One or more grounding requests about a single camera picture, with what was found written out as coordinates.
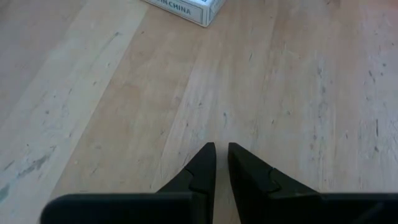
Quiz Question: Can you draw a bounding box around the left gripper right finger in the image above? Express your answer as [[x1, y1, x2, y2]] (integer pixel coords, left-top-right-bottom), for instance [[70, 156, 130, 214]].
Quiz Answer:
[[227, 142, 398, 224]]

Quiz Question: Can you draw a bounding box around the playing card box teal print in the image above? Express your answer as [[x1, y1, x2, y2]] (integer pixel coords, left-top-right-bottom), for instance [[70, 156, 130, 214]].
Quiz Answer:
[[141, 0, 227, 28]]

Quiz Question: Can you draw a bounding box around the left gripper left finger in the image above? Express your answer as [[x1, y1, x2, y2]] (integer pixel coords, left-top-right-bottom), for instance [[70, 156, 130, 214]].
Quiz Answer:
[[39, 142, 218, 224]]

